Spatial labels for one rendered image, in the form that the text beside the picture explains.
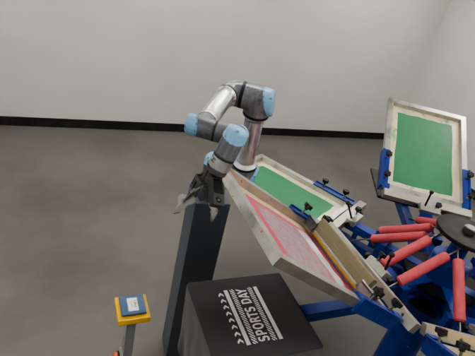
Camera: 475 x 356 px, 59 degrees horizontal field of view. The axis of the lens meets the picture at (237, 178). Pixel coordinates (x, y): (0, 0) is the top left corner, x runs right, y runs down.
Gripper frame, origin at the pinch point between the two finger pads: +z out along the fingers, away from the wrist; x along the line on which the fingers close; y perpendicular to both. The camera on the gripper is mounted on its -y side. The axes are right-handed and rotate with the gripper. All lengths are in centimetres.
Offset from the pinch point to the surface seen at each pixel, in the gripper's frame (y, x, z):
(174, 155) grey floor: 313, -126, 117
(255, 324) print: -6, -49, 41
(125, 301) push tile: 14, 1, 55
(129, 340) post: 10, -7, 73
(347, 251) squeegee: -2, -74, -2
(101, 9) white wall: 380, -7, 8
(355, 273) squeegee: -13, -74, 1
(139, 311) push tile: 8, -4, 53
